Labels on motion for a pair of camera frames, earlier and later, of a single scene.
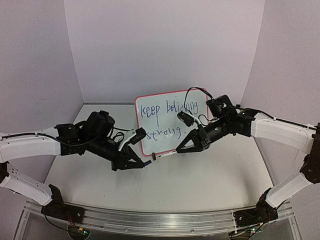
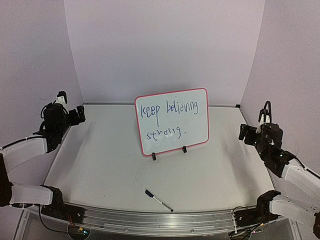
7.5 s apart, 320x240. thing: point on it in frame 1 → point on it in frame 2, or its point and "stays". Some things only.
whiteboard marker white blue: x=160 y=156 → x=150 y=194
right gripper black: x=203 y=138 → x=250 y=136
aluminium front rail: x=158 y=224 stays
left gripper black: x=128 y=153 → x=75 y=119
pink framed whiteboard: x=157 y=114 stays
